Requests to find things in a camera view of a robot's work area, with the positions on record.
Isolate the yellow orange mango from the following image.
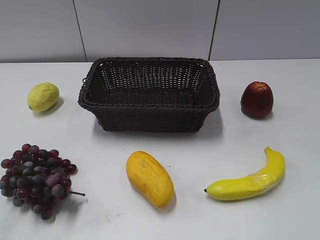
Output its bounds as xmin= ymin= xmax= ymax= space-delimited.
xmin=126 ymin=151 xmax=175 ymax=209

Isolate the dark woven wicker basket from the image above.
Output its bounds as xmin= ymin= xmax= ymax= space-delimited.
xmin=78 ymin=57 xmax=220 ymax=133

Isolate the dark red apple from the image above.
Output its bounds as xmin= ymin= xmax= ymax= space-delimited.
xmin=240 ymin=81 xmax=274 ymax=119

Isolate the yellow lemon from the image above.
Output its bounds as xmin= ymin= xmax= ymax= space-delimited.
xmin=27 ymin=82 xmax=60 ymax=112

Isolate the yellow banana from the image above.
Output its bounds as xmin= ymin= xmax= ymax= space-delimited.
xmin=204 ymin=147 xmax=286 ymax=201

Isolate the purple grape bunch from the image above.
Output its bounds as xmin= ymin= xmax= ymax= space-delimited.
xmin=0 ymin=143 xmax=85 ymax=220

